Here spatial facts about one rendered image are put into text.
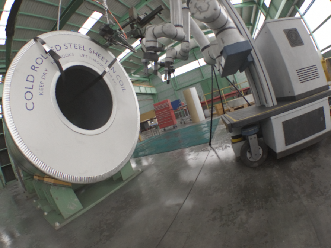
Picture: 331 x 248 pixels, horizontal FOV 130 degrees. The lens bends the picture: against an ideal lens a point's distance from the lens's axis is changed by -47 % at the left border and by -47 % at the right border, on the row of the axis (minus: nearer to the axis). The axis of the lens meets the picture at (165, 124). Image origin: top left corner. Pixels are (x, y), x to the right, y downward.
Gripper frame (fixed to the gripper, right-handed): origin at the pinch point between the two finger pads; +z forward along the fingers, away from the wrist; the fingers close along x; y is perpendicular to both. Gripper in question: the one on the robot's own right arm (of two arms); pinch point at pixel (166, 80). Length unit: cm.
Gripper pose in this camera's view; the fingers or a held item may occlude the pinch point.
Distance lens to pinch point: 135.9
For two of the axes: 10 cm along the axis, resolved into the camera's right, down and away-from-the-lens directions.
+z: -1.2, 9.9, -0.1
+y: 9.7, 1.2, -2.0
